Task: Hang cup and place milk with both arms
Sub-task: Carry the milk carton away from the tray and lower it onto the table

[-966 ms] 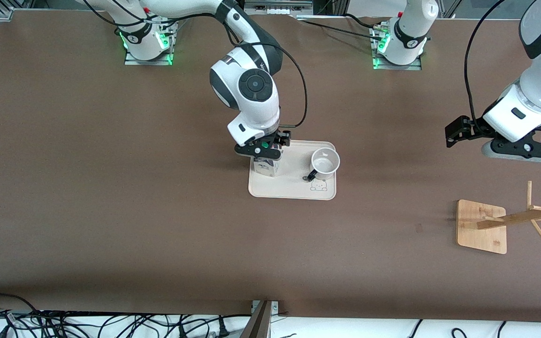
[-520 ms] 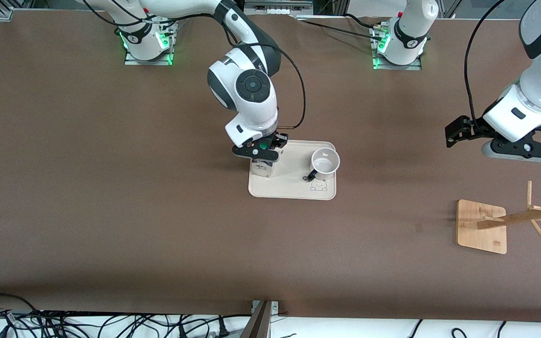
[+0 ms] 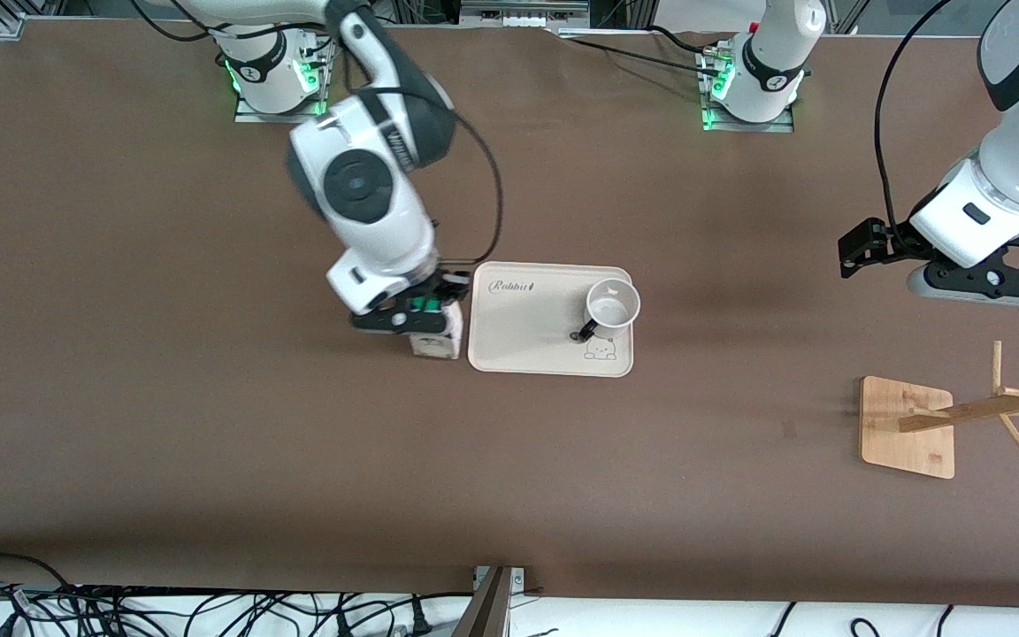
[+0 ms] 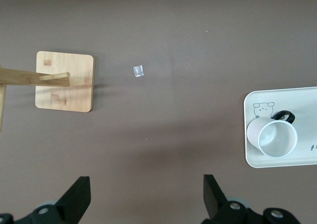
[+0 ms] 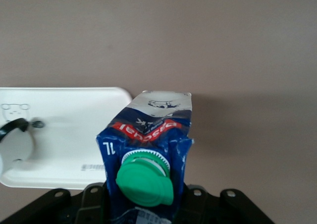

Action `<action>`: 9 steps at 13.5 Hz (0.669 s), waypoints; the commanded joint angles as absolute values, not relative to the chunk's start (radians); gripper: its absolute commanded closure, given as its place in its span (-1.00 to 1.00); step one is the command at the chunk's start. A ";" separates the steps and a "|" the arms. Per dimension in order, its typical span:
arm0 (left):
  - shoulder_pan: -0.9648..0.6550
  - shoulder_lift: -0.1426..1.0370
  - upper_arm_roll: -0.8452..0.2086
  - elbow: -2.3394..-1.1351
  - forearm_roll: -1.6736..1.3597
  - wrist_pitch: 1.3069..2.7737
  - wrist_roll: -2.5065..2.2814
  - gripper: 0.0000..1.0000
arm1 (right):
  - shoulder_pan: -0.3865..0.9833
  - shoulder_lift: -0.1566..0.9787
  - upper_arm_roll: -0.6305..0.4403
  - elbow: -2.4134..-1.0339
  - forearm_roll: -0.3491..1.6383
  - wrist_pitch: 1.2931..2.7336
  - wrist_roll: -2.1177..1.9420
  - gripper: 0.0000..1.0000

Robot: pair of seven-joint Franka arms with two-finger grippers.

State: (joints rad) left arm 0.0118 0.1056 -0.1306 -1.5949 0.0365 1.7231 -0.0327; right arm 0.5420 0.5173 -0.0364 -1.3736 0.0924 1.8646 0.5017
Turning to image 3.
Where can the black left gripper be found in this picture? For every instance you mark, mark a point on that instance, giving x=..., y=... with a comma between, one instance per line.
x=891, y=240

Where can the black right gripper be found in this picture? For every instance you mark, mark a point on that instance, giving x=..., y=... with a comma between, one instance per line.
x=432, y=288

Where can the blue milk carton green cap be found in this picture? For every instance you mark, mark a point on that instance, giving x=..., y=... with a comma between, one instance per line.
x=439, y=343

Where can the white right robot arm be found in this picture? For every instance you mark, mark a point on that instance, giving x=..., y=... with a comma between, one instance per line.
x=359, y=186

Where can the wooden cup rack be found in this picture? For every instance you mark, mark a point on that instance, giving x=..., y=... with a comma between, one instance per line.
x=907, y=442

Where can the cream rabbit print tray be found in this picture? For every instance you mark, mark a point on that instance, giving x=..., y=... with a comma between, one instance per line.
x=527, y=345

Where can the silver socket strip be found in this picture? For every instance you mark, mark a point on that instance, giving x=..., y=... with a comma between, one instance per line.
x=523, y=16

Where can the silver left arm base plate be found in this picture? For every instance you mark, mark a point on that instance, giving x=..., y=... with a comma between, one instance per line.
x=775, y=126

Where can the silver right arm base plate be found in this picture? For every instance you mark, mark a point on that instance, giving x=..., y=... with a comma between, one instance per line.
x=249, y=117

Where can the silver metal clamp bracket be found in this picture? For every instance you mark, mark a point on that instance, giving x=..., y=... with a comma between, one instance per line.
x=517, y=577

